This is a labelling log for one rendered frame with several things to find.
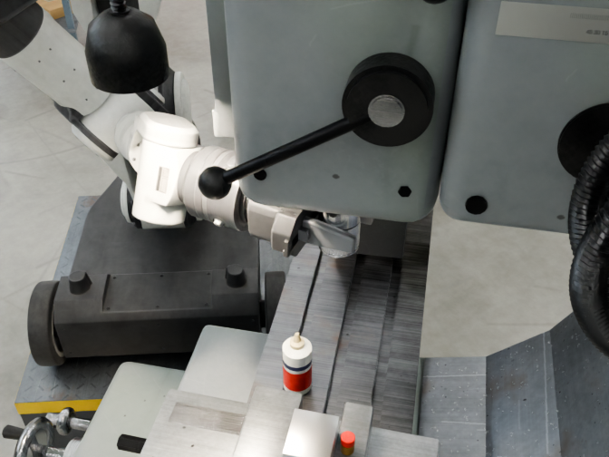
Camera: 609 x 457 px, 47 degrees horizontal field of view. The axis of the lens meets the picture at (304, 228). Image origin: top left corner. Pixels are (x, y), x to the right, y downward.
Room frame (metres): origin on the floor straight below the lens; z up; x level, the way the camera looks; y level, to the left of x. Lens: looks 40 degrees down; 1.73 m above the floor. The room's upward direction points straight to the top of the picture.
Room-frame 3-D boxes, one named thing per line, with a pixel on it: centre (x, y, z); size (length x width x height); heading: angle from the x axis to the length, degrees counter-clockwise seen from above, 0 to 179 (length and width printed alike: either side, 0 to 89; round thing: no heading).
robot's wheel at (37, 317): (1.12, 0.60, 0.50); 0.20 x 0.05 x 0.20; 3
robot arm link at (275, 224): (0.64, 0.04, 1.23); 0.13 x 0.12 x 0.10; 155
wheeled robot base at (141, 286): (1.38, 0.35, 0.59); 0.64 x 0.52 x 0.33; 3
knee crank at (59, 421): (0.84, 0.45, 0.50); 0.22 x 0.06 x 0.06; 79
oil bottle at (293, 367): (0.62, 0.01, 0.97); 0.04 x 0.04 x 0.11
